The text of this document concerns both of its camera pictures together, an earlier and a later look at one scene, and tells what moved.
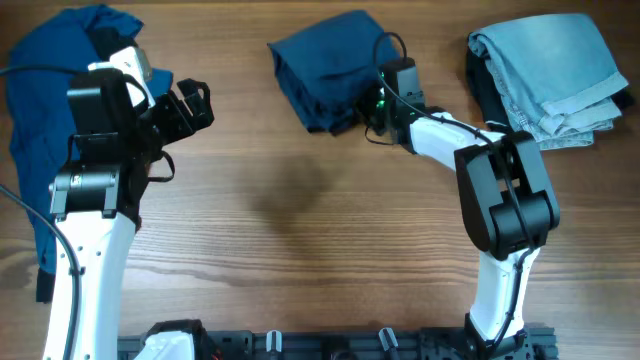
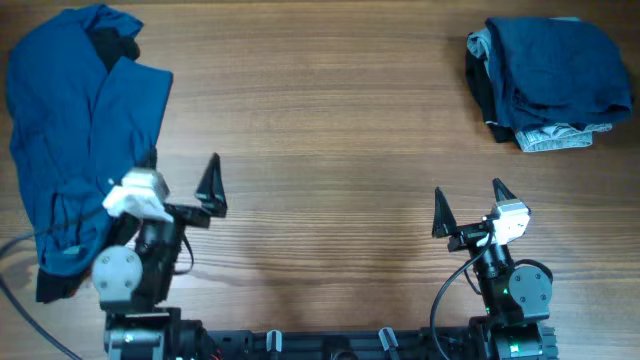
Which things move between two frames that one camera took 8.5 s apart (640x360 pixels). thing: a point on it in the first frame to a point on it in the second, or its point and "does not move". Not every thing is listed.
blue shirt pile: x=42 y=128 does not move
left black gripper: x=185 y=125 to x=209 y=189
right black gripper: x=362 y=104 to x=446 y=225
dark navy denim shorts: x=326 y=69 to x=555 y=71
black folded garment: x=484 y=89 does not move
